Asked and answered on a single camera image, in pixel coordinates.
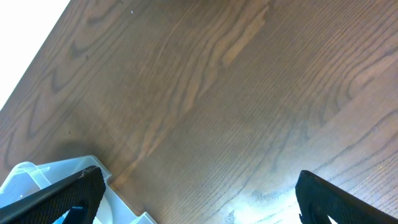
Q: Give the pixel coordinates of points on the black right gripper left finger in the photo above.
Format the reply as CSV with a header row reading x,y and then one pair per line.
x,y
77,196

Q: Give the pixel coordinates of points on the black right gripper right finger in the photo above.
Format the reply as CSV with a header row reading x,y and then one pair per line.
x,y
322,202

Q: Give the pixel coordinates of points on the clear plastic storage container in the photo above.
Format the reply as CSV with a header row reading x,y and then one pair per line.
x,y
27,178

